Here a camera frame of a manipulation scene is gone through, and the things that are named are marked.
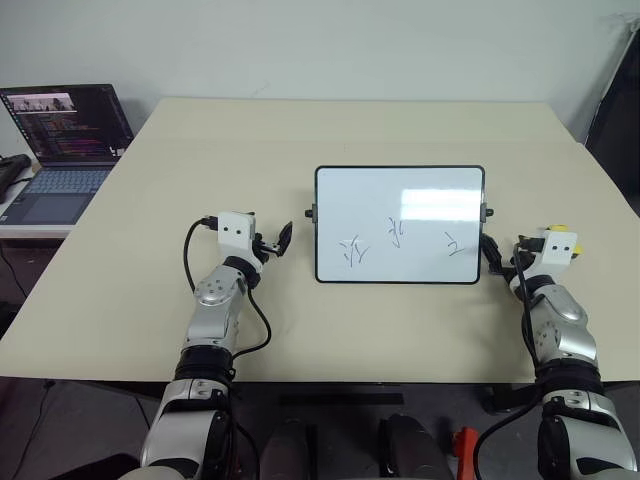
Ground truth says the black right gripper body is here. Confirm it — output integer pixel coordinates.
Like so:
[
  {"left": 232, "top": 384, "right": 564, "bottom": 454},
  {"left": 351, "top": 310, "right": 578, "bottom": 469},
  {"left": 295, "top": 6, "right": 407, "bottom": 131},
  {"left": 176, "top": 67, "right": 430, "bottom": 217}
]
[{"left": 498, "top": 245, "right": 531, "bottom": 282}]

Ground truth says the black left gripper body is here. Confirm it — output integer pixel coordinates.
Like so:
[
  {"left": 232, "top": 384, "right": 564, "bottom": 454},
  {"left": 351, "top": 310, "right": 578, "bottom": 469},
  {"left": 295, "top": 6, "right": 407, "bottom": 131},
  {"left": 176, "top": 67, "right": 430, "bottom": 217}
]
[{"left": 251, "top": 230, "right": 275, "bottom": 265}]

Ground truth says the yellow object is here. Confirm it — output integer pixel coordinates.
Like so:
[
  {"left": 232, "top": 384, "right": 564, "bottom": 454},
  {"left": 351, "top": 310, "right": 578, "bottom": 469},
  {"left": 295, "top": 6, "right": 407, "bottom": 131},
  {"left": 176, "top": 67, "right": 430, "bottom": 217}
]
[{"left": 544, "top": 222, "right": 586, "bottom": 259}]

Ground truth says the black-framed whiteboard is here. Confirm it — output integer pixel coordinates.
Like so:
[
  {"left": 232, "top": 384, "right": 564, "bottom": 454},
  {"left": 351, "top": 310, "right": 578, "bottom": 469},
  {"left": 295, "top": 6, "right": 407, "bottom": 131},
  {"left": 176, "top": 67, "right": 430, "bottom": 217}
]
[{"left": 303, "top": 164, "right": 495, "bottom": 286}]

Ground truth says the black table leg base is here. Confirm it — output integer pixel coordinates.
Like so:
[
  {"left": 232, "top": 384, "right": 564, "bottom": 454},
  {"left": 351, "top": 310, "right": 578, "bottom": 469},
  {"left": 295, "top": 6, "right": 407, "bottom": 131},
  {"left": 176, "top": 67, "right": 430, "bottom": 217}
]
[{"left": 478, "top": 383, "right": 527, "bottom": 415}]

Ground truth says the black panel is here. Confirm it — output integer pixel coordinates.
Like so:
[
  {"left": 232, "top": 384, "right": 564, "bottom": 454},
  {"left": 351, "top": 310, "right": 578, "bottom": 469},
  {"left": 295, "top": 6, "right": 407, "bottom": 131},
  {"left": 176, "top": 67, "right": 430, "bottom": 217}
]
[{"left": 583, "top": 22, "right": 640, "bottom": 217}]

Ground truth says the red object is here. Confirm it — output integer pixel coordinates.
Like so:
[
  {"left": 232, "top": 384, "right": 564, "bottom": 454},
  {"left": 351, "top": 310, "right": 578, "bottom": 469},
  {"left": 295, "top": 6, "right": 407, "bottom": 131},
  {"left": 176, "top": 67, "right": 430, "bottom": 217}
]
[{"left": 451, "top": 425, "right": 480, "bottom": 480}]

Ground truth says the dark rounded shape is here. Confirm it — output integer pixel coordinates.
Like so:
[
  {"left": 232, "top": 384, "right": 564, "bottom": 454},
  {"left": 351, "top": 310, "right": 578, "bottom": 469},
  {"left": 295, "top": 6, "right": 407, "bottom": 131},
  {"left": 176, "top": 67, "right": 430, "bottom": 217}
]
[
  {"left": 378, "top": 413, "right": 454, "bottom": 480},
  {"left": 259, "top": 417, "right": 315, "bottom": 480}
]

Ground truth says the open grey laptop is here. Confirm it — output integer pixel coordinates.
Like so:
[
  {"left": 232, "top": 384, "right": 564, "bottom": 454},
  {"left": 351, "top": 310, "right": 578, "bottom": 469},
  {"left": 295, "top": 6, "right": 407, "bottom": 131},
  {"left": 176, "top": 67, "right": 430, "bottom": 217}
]
[{"left": 0, "top": 83, "right": 136, "bottom": 226}]

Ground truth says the black device beside laptop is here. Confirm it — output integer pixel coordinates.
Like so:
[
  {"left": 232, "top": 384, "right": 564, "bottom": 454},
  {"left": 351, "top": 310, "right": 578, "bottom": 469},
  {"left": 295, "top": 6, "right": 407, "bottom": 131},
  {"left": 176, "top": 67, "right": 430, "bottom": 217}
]
[{"left": 0, "top": 153, "right": 34, "bottom": 204}]

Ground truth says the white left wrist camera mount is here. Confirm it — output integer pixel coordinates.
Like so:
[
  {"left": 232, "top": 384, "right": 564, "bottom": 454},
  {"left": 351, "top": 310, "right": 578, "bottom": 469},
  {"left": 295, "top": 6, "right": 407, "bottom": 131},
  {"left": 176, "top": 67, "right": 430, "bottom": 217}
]
[{"left": 215, "top": 210, "right": 258, "bottom": 265}]

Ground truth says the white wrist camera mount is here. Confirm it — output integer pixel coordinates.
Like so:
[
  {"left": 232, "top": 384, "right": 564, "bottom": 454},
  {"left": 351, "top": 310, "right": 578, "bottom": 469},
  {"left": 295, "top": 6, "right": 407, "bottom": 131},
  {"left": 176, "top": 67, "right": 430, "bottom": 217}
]
[
  {"left": 535, "top": 229, "right": 580, "bottom": 277},
  {"left": 215, "top": 210, "right": 258, "bottom": 265}
]

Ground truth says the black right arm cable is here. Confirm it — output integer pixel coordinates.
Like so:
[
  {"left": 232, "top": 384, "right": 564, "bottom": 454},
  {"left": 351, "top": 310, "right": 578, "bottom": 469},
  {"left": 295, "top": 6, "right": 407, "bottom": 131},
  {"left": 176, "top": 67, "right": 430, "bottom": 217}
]
[{"left": 471, "top": 233, "right": 547, "bottom": 480}]

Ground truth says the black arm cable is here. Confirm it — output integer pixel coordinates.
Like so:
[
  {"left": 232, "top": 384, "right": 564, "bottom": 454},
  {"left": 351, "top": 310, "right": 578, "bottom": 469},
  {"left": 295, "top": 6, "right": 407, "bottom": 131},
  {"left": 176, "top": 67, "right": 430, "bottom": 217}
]
[
  {"left": 182, "top": 213, "right": 273, "bottom": 358},
  {"left": 471, "top": 233, "right": 547, "bottom": 480}
]

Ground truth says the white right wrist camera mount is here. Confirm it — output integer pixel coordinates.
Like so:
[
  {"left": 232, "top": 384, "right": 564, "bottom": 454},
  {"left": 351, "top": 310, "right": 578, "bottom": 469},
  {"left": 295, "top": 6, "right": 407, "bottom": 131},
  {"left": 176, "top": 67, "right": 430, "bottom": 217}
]
[{"left": 535, "top": 229, "right": 580, "bottom": 277}]

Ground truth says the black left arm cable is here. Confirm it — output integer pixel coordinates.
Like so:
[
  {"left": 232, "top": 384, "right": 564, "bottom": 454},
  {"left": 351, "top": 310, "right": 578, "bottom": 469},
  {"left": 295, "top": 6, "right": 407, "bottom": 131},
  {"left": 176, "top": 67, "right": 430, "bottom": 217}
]
[{"left": 182, "top": 213, "right": 273, "bottom": 358}]

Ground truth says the thin black floor cable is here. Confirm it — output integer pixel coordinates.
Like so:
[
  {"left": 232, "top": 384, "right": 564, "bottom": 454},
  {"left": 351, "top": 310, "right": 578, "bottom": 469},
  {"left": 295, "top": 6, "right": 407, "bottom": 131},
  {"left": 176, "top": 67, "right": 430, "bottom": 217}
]
[{"left": 0, "top": 243, "right": 27, "bottom": 306}]

